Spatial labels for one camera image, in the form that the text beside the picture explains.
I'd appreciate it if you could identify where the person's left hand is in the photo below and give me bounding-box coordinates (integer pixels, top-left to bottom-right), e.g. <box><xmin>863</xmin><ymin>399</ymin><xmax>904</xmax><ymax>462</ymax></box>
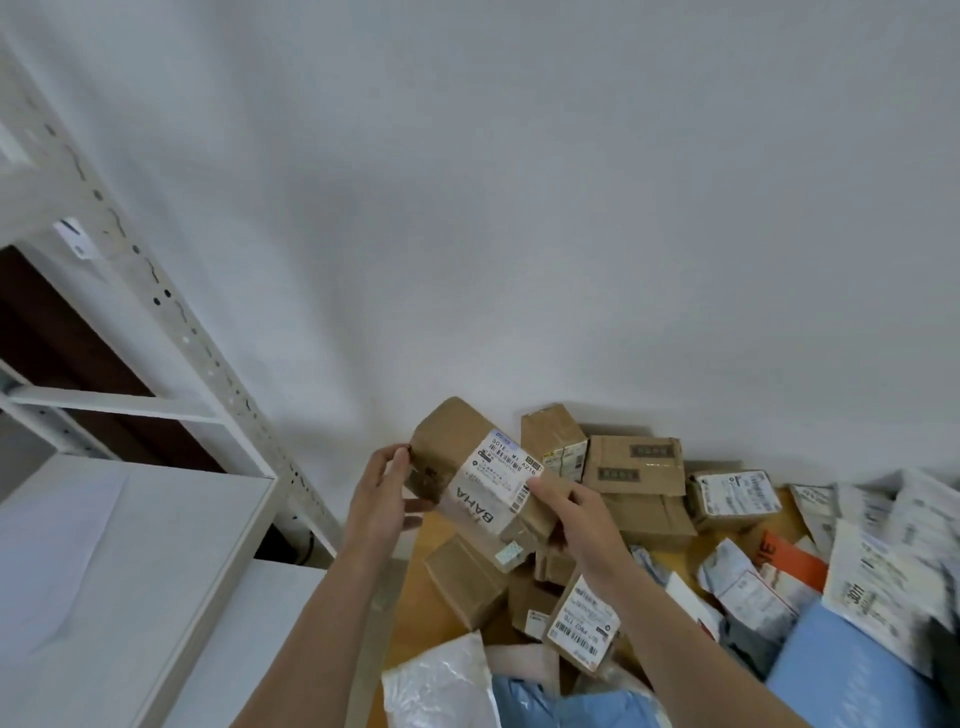
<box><xmin>341</xmin><ymin>443</ymin><xmax>436</xmax><ymax>565</ymax></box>

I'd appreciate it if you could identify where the person's right hand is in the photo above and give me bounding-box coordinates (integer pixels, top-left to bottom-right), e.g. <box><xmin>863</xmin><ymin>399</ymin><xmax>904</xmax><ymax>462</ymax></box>
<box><xmin>527</xmin><ymin>476</ymin><xmax>639</xmax><ymax>601</ymax></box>

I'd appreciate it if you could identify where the stack of cardboard boxes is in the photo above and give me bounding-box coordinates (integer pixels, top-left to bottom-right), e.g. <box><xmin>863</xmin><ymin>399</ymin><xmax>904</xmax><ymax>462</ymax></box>
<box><xmin>423</xmin><ymin>404</ymin><xmax>785</xmax><ymax>676</ymax></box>

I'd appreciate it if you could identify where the INS BAHA cardboard box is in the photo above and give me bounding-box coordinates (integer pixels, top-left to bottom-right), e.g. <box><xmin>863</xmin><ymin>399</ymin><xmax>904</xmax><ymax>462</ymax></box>
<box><xmin>404</xmin><ymin>397</ymin><xmax>575</xmax><ymax>575</ymax></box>

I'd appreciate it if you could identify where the tall brown box double label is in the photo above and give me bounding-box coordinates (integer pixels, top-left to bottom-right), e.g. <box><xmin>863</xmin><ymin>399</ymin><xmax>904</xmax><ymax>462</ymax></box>
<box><xmin>521</xmin><ymin>404</ymin><xmax>590</xmax><ymax>484</ymax></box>

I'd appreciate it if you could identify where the cream mailer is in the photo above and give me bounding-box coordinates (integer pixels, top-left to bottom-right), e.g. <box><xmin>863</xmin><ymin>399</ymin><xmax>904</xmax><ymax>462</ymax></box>
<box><xmin>485</xmin><ymin>643</ymin><xmax>562</xmax><ymax>699</ymax></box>

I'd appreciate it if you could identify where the blue plastic mailer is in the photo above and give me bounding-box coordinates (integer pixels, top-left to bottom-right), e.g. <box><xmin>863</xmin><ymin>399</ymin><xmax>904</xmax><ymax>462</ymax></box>
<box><xmin>491</xmin><ymin>674</ymin><xmax>665</xmax><ymax>728</ymax></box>

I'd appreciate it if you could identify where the white bubble mailer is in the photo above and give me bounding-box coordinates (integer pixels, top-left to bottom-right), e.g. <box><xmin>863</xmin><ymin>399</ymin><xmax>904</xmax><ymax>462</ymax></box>
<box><xmin>380</xmin><ymin>631</ymin><xmax>502</xmax><ymax>728</ymax></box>

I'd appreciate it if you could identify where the smooth light blue mailer package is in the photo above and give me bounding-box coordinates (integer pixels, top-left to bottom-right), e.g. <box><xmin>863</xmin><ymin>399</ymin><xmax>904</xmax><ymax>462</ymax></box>
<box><xmin>766</xmin><ymin>599</ymin><xmax>960</xmax><ymax>728</ymax></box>

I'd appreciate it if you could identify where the pile of white mailers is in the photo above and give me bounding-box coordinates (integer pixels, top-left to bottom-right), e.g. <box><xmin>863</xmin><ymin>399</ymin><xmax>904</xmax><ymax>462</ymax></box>
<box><xmin>629</xmin><ymin>468</ymin><xmax>960</xmax><ymax>728</ymax></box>

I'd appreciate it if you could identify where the person's right forearm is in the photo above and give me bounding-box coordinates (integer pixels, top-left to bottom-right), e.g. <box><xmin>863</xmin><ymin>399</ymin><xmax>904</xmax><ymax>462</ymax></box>
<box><xmin>592</xmin><ymin>566</ymin><xmax>811</xmax><ymax>728</ymax></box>

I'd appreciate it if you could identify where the person's left forearm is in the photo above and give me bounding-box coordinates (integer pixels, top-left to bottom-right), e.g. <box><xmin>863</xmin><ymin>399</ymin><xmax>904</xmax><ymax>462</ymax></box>
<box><xmin>232</xmin><ymin>551</ymin><xmax>391</xmax><ymax>728</ymax></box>

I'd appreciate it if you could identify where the wooden table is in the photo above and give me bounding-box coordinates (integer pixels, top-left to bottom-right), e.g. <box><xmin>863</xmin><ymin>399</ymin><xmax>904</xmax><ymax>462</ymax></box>
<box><xmin>367</xmin><ymin>479</ymin><xmax>826</xmax><ymax>728</ymax></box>

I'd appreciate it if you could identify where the white metal shelf rack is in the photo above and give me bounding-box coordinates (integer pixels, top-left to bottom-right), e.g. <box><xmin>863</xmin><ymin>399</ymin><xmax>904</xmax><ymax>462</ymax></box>
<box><xmin>0</xmin><ymin>29</ymin><xmax>346</xmax><ymax>728</ymax></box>

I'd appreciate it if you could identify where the small white rack tag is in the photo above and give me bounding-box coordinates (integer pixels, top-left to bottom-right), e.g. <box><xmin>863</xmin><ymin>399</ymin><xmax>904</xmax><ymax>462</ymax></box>
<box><xmin>56</xmin><ymin>217</ymin><xmax>99</xmax><ymax>260</ymax></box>

